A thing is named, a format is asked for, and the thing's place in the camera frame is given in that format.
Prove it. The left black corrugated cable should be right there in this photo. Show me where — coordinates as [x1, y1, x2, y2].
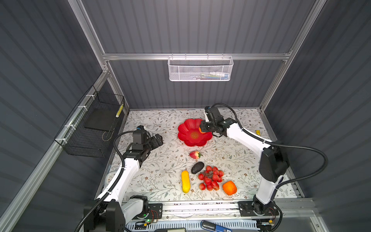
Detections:
[73, 130, 137, 232]

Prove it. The yellow squash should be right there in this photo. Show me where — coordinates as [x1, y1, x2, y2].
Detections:
[181, 171, 191, 193]

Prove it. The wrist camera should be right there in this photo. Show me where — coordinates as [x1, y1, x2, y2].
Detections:
[204, 106, 224, 124]
[132, 125, 149, 144]

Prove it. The red apple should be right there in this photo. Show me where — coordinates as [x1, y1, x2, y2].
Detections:
[189, 151, 202, 160]

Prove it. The dark avocado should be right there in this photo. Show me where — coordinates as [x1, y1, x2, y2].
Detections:
[191, 162, 205, 174]

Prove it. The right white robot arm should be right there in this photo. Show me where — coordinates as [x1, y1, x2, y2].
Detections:
[200, 119, 289, 216]

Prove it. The blue black tool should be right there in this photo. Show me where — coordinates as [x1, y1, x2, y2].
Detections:
[201, 220, 232, 232]

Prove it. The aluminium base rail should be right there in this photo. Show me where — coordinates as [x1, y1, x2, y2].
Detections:
[139, 198, 320, 221]

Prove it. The yellow tube in basket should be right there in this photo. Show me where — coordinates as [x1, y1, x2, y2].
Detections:
[116, 104, 124, 118]

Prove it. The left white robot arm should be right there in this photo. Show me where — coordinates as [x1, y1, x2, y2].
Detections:
[75, 130, 163, 232]

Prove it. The red flower-shaped bowl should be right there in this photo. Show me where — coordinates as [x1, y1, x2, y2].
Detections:
[178, 119, 213, 147]

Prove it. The black wire basket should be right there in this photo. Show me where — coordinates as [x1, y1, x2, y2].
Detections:
[55, 87, 125, 158]

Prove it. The orange bell pepper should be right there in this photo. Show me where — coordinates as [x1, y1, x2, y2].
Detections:
[222, 181, 237, 196]

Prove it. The black pad in basket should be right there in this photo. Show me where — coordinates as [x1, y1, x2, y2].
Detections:
[84, 109, 117, 132]

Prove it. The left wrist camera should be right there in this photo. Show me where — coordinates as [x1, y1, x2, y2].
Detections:
[132, 125, 149, 144]

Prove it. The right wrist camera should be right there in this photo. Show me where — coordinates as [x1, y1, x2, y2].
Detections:
[204, 106, 224, 124]

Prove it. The white wire basket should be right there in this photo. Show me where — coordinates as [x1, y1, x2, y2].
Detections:
[167, 55, 234, 82]

